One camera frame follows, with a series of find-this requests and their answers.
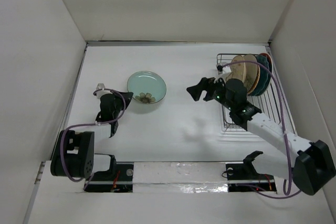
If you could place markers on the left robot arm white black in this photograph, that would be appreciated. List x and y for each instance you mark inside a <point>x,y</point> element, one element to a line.
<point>73,156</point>

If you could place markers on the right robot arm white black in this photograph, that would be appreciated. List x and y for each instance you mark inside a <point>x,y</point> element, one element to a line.
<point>309,165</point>

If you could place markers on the beige bird plate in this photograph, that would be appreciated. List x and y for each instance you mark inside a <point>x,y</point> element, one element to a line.
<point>238,69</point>

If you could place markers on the black wire dish rack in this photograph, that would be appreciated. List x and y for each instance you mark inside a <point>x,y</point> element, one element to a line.
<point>267,102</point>

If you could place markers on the red teal flower plate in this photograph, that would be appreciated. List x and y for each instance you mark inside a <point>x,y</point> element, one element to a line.
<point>270,66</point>

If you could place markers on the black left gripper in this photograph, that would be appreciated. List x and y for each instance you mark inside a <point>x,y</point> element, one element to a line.
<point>127,95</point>

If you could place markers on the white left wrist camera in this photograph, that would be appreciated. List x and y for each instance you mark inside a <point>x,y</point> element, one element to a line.
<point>100,86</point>

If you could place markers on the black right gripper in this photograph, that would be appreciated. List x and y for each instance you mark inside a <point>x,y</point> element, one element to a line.
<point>196,91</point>

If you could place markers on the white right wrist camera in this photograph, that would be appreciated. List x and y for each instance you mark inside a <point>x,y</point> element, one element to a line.
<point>224,71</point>

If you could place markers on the woven bamboo plate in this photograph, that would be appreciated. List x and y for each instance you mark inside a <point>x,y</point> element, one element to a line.
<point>256,81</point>

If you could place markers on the cream tree plate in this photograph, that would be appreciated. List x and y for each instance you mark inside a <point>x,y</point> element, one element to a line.
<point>251,72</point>

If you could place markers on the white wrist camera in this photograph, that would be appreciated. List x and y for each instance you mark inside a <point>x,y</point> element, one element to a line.
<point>100,86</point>
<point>224,71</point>

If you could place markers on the dark teal scalloped plate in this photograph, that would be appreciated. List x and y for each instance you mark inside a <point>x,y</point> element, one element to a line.
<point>264,76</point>

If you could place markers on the light green flower plate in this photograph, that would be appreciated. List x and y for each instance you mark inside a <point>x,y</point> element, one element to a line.
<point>147,87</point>

